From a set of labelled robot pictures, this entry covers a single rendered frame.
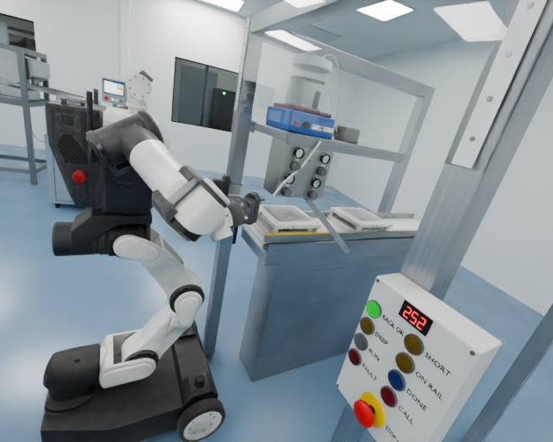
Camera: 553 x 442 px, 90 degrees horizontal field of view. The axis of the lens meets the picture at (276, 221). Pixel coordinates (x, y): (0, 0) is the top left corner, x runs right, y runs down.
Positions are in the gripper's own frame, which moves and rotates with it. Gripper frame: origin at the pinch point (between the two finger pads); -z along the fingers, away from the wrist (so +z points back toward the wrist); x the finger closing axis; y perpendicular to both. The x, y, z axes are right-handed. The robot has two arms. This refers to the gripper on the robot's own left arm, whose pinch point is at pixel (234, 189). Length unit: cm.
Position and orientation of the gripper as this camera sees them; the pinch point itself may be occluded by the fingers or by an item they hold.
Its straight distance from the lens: 123.2
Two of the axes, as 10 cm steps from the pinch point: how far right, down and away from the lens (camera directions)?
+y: 3.3, 3.9, -8.6
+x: -1.9, 9.2, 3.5
